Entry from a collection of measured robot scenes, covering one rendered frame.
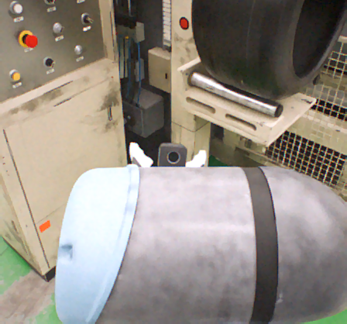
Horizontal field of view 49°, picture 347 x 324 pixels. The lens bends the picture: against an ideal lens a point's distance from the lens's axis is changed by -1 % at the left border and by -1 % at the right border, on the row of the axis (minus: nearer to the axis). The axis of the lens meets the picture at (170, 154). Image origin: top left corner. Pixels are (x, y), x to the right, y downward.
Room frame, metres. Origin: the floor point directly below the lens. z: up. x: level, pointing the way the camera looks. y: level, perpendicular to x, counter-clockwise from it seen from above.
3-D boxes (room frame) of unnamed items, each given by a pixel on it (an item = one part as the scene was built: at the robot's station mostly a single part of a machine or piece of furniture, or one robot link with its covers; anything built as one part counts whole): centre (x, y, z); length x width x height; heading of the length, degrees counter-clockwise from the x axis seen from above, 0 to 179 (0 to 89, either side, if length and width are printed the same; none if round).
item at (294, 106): (1.24, -0.29, 0.80); 0.37 x 0.36 x 0.02; 139
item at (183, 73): (1.36, -0.16, 0.90); 0.40 x 0.03 x 0.10; 139
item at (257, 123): (1.13, -0.20, 0.83); 0.36 x 0.09 x 0.06; 49
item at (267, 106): (1.13, -0.21, 0.90); 0.35 x 0.05 x 0.05; 49
